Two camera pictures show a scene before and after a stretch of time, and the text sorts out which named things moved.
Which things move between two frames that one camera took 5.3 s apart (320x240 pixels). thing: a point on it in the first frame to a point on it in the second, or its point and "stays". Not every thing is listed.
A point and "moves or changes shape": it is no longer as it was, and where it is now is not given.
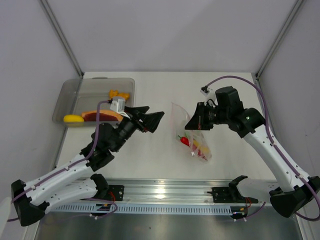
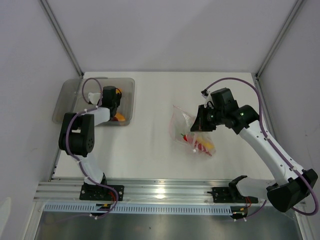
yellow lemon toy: [203, 149] to [206, 144]
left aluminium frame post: [44, 3] stays
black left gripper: [152, 119] to [117, 99]
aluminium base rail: [176, 192] stays
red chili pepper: [184, 140] moves or changes shape
